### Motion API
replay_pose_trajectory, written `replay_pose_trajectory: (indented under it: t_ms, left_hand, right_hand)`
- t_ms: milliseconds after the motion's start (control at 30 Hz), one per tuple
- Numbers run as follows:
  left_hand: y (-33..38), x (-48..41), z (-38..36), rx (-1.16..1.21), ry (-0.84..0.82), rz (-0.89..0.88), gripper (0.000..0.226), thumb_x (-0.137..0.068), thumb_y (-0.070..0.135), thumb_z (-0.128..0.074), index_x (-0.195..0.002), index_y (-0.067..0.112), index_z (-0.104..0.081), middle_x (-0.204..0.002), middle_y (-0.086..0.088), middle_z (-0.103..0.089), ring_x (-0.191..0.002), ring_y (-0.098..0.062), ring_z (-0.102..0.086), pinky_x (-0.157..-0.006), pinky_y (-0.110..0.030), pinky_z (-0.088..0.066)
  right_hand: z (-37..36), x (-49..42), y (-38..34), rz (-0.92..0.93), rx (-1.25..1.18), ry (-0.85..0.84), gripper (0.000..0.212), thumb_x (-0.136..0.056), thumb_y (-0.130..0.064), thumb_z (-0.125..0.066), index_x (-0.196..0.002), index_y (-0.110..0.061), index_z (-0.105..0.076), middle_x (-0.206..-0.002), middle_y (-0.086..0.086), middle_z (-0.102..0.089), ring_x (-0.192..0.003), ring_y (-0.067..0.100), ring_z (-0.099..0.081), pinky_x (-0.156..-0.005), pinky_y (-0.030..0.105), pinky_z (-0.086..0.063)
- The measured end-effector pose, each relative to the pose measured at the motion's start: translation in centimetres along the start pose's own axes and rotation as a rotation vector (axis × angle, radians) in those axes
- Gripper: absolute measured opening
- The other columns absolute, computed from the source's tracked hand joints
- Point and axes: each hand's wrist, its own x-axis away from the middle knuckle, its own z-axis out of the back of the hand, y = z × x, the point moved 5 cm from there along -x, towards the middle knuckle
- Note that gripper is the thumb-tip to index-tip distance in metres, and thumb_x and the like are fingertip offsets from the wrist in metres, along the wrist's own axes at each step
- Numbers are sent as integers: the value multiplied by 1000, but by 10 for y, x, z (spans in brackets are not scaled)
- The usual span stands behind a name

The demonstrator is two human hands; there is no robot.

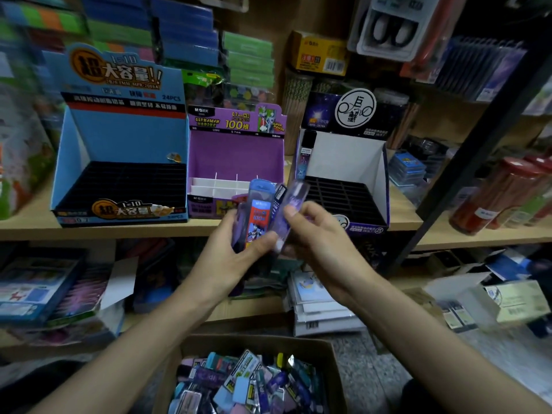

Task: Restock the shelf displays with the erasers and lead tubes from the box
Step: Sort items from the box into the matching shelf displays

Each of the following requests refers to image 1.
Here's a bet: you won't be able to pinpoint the person's left hand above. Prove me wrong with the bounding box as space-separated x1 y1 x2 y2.
185 211 279 300

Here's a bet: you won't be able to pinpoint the person's right hand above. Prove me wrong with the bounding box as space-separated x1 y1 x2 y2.
283 201 367 294

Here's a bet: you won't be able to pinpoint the brown cardboard box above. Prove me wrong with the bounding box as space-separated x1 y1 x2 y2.
154 333 350 414

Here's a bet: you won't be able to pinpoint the black and white display box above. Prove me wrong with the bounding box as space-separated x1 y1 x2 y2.
297 77 411 236

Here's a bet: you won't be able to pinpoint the purple display box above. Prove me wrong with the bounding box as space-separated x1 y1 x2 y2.
187 103 288 219

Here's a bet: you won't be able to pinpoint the pile of pencil lead cases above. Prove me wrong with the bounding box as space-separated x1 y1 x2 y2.
172 349 329 414

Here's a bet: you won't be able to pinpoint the blue display box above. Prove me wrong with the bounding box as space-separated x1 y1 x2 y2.
43 43 191 228

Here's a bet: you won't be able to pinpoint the wooden shelf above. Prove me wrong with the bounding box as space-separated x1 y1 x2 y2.
0 0 552 350

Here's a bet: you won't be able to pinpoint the person's right forearm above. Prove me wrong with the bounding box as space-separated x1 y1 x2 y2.
345 263 552 414

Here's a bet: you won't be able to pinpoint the person's left forearm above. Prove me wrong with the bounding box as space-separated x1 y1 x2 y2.
30 280 221 414

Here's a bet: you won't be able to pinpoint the stack of white packets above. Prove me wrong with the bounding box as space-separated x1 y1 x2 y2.
289 270 367 337

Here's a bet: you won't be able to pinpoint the red cylinder containers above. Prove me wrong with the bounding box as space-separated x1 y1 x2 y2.
448 153 552 236

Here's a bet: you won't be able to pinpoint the yellow carton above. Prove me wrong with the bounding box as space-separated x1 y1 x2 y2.
289 30 348 76

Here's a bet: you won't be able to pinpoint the stack of green packets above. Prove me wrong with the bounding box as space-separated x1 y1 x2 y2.
220 30 277 91

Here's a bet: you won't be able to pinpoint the hanging white blister package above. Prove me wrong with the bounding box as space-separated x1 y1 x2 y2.
349 0 450 62

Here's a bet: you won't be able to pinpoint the stack of blue packets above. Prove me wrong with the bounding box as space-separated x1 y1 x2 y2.
82 0 221 71

